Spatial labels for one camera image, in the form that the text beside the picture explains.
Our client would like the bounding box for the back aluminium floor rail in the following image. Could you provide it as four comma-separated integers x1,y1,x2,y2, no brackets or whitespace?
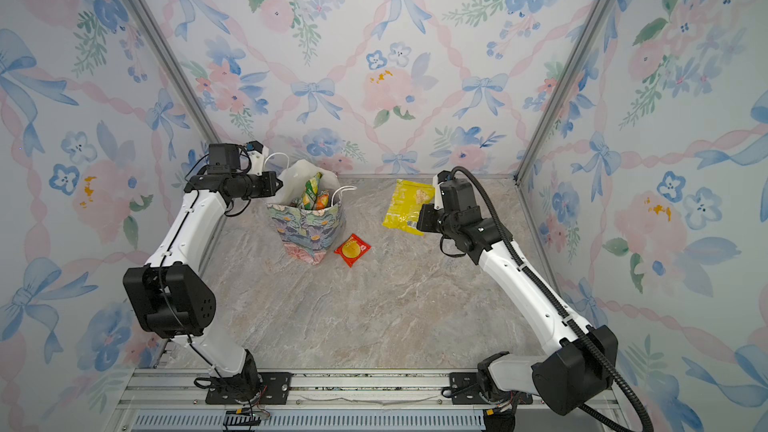
339,173,516,181

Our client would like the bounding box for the black corrugated cable conduit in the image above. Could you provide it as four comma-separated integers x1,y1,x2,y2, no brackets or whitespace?
449,166,655,432

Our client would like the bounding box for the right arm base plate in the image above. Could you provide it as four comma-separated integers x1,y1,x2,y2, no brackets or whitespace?
442,371,496,405

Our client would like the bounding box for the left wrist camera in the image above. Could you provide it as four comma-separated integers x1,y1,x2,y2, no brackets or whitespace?
206,141,270,175

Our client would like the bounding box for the right corner aluminium post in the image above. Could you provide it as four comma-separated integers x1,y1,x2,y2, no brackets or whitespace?
514,0,615,186

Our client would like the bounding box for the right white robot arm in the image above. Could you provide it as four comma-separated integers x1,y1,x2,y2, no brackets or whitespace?
417,204,618,415

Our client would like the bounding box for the small red snack packet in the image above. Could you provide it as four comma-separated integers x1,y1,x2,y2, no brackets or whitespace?
335,234,371,267

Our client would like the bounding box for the front aluminium base frame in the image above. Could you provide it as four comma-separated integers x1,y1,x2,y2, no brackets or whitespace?
106,368,605,431

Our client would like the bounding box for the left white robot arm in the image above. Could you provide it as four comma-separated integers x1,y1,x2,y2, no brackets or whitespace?
123,171,282,403

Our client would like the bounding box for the corner aluminium post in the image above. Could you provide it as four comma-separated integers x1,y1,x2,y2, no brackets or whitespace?
123,0,219,143
514,0,615,186

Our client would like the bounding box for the left corner aluminium post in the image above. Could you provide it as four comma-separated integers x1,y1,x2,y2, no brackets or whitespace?
123,0,219,143

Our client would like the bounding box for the orange snack packet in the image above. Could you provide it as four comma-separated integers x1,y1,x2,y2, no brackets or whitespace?
313,191,331,210

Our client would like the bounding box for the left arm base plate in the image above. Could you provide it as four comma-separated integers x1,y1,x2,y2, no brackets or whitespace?
205,371,293,405

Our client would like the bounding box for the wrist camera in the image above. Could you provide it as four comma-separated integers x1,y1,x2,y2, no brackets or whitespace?
433,171,477,213
206,141,270,175

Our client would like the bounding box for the green Fox's candy bag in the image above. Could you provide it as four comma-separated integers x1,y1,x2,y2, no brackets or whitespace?
298,172,322,210

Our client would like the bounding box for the yellow snack packet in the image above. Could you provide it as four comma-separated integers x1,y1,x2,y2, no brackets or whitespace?
382,179,435,236

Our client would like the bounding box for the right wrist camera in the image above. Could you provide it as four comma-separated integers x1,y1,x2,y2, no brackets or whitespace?
433,171,477,213

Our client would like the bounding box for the floral paper gift bag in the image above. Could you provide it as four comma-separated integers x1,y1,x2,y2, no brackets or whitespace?
266,159,356,265

